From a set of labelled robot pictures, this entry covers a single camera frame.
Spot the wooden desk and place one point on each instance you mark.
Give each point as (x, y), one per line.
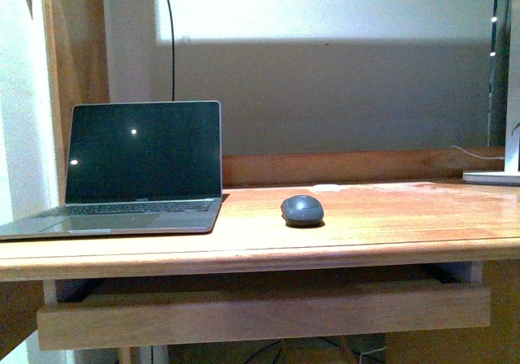
(388, 216)

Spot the white desk lamp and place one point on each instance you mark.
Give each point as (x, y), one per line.
(503, 94)

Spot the wooden keyboard tray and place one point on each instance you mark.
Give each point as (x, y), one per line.
(176, 318)

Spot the dark grey computer mouse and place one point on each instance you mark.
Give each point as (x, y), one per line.
(302, 211)

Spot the grey open laptop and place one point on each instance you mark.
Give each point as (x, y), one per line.
(136, 169)

